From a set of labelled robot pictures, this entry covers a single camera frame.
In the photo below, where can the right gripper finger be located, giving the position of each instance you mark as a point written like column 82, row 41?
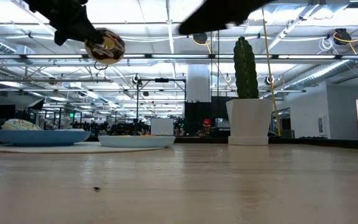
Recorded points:
column 213, row 17

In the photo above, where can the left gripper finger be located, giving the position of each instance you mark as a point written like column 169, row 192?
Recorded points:
column 87, row 32
column 64, row 34

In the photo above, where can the large chocolate frosted donut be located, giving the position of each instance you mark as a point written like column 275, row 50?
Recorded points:
column 113, row 54

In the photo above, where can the small orange donut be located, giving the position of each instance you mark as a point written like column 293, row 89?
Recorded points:
column 148, row 135

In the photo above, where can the white building column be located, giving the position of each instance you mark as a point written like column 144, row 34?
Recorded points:
column 198, row 84

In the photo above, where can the green cactus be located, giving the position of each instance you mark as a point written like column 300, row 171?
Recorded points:
column 245, row 77

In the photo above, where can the black cabinet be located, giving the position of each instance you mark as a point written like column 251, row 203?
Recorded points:
column 197, row 118

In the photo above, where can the person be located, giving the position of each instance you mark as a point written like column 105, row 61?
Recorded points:
column 206, row 123

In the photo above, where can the white board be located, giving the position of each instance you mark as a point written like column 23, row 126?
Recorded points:
column 162, row 126

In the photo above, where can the light blue plate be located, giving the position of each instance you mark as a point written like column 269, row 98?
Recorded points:
column 135, row 142

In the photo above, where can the black metal station frame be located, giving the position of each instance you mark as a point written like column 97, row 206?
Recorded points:
column 162, row 80

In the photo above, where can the silver ventilation duct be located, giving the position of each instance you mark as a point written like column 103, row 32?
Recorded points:
column 331, row 71

